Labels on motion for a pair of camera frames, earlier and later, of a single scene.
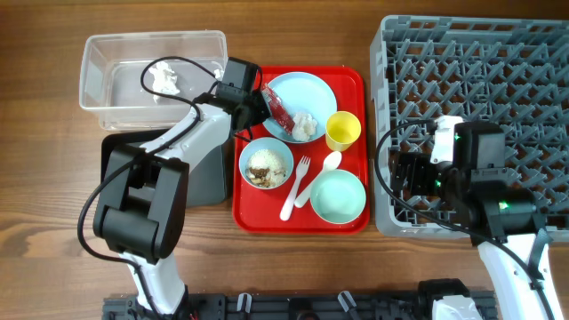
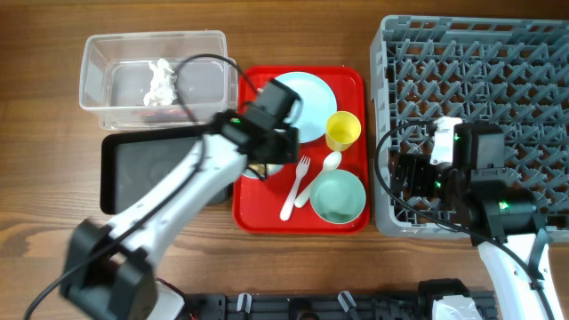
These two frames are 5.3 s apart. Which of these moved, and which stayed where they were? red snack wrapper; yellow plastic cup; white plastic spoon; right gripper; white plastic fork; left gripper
Moved: red snack wrapper; left gripper
Stayed: right gripper; white plastic fork; yellow plastic cup; white plastic spoon
